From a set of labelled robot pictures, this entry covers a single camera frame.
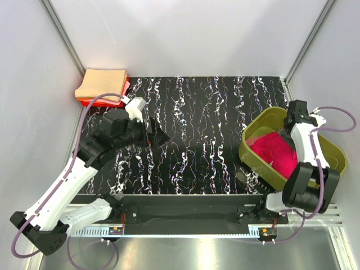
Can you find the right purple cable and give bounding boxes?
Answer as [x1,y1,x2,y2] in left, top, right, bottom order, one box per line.
[233,106,357,242]

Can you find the folded beige t shirt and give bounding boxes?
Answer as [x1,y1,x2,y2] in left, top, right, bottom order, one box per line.
[74,69,128,99]

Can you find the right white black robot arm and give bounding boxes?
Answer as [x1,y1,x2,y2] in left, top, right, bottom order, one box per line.
[251,100,340,219]

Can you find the white slotted cable duct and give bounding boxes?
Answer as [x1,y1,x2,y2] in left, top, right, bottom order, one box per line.
[72,224,260,238]

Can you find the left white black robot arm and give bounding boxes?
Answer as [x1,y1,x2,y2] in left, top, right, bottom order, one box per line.
[10,109,169,258]

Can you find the left aluminium frame post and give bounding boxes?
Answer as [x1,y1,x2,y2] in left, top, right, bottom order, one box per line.
[39,0,86,77]

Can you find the olive green plastic bin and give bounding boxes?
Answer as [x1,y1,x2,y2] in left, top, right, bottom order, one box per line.
[238,106,349,192]

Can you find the aluminium frame post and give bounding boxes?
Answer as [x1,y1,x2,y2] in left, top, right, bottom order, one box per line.
[39,0,86,77]
[284,0,338,84]

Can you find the folded red orange t shirts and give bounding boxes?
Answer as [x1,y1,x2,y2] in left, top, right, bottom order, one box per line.
[76,77,130,107]

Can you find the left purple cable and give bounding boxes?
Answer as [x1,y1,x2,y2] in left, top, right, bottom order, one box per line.
[11,93,130,268]

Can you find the black marble pattern mat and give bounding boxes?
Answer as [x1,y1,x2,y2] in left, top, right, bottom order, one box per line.
[80,76,287,195]

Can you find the bright pink t shirt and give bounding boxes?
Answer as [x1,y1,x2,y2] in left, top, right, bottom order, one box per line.
[250,132,298,179]

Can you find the right aluminium frame post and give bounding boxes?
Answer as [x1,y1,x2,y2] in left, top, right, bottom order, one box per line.
[284,0,338,84]

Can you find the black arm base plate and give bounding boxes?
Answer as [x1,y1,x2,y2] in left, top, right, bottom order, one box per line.
[111,194,289,225]

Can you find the purple cable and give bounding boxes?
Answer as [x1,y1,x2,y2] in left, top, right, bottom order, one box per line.
[11,93,130,268]
[233,106,357,242]

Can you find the aluminium rail front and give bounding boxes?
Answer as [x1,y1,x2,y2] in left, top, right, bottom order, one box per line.
[67,204,343,226]

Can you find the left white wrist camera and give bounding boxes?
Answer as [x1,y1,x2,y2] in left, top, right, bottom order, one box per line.
[125,97,146,123]

